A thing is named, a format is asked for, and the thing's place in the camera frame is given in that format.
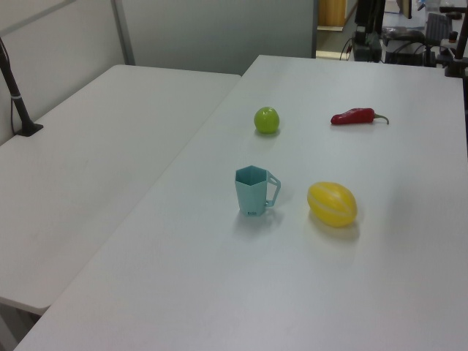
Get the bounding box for teal hexagonal plastic mug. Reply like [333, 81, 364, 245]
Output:
[234, 165, 283, 218]

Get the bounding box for green apple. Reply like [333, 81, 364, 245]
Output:
[254, 106, 282, 135]

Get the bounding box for yellow striped melon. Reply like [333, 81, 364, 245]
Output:
[306, 181, 358, 229]

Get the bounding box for red chili pepper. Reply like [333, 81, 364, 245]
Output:
[331, 107, 390, 127]

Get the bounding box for grey partition panel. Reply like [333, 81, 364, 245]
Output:
[111, 0, 318, 76]

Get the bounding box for wooden board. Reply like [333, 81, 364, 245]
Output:
[317, 0, 347, 29]

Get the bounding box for dark equipment rack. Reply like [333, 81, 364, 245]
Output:
[350, 0, 387, 63]

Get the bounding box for black clamp stand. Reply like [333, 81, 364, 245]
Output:
[443, 21, 468, 78]

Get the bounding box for grey office chair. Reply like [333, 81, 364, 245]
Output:
[425, 12, 453, 48]

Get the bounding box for black camera stand pole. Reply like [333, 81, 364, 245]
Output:
[0, 36, 44, 137]

